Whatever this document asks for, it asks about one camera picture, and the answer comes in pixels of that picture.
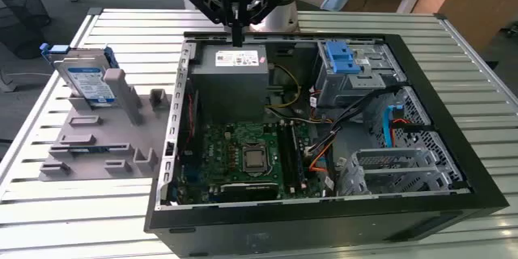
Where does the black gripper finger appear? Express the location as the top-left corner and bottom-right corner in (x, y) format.
(237, 0), (284, 48)
(184, 0), (238, 48)

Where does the hard disk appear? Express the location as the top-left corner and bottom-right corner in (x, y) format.
(38, 44), (120, 110)

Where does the metal disk bay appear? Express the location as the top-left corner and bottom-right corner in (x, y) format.
(337, 148), (461, 196)

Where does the blue plastic drive latch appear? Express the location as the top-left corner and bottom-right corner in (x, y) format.
(323, 41), (360, 75)

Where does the grey power supply unit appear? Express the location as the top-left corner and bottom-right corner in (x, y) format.
(189, 44), (269, 123)

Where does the metal optical drive cage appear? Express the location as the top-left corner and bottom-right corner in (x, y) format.
(315, 42), (405, 108)

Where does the green motherboard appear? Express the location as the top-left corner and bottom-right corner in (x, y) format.
(177, 121), (324, 204)

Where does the black RAM slot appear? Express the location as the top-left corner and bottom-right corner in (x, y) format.
(279, 121), (296, 192)

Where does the silver CPU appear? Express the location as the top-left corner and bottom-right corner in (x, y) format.
(244, 149), (265, 169)

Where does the grey parts rack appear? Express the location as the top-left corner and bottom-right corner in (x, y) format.
(37, 69), (173, 183)

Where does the brown wooden cabinet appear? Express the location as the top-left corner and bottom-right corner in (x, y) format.
(412, 0), (518, 53)

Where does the grey furniture foot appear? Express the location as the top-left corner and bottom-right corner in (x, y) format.
(0, 67), (20, 93)

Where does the black graphics card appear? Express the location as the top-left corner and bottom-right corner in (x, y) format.
(220, 181), (280, 202)

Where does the black open PC case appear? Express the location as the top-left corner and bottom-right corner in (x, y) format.
(142, 31), (510, 259)

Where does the yellow wire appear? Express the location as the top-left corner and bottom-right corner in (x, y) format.
(264, 63), (303, 110)

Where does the black cable bundle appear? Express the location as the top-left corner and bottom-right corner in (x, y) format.
(309, 84), (409, 156)

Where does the black wire mesh bin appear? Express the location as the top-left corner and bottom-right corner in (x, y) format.
(0, 0), (52, 59)

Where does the white floor cable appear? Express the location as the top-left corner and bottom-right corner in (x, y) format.
(6, 72), (56, 78)

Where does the blue data wire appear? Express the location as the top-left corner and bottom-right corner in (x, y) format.
(385, 104), (405, 150)

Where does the orange wire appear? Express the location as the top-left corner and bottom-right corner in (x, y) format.
(309, 149), (329, 178)

